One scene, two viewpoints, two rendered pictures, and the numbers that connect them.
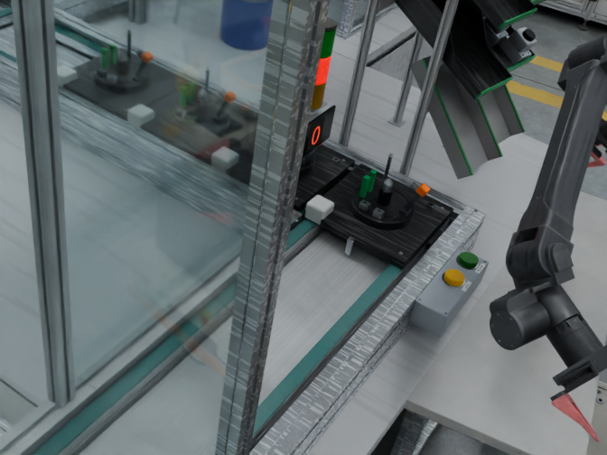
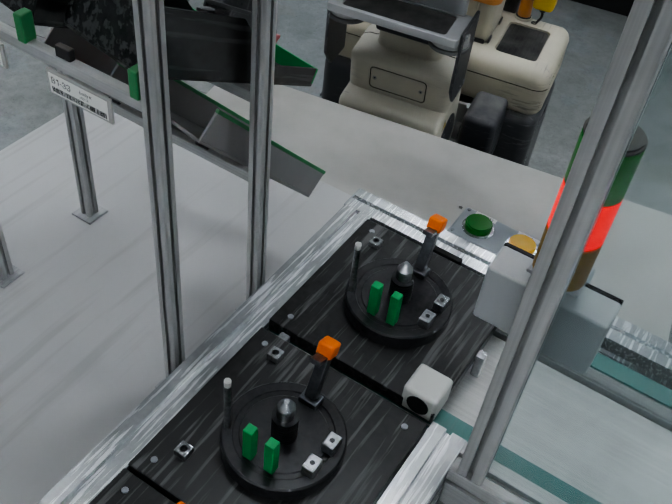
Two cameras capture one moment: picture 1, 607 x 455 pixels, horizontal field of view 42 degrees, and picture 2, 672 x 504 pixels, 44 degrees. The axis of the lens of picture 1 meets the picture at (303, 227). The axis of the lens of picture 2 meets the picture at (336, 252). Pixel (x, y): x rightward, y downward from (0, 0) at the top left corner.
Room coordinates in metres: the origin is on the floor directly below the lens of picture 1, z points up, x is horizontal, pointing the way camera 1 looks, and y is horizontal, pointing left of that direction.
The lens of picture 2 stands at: (1.42, 0.57, 1.78)
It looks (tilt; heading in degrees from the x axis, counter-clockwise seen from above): 45 degrees down; 272
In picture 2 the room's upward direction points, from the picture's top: 7 degrees clockwise
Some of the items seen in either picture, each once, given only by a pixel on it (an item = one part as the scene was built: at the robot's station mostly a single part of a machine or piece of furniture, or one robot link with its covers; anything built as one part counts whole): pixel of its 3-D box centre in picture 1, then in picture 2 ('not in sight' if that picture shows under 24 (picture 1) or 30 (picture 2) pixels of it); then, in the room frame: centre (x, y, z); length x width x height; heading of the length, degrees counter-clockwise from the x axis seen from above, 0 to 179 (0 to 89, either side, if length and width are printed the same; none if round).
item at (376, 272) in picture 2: (382, 205); (398, 300); (1.35, -0.16, 0.98); 0.14 x 0.14 x 0.02
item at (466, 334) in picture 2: (380, 212); (396, 310); (1.35, -0.16, 0.96); 0.24 x 0.24 x 0.02; 64
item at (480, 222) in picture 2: (468, 261); (478, 226); (1.24, -0.34, 0.96); 0.04 x 0.04 x 0.02
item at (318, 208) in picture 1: (319, 209); (426, 392); (1.31, -0.03, 0.97); 0.05 x 0.05 x 0.04; 64
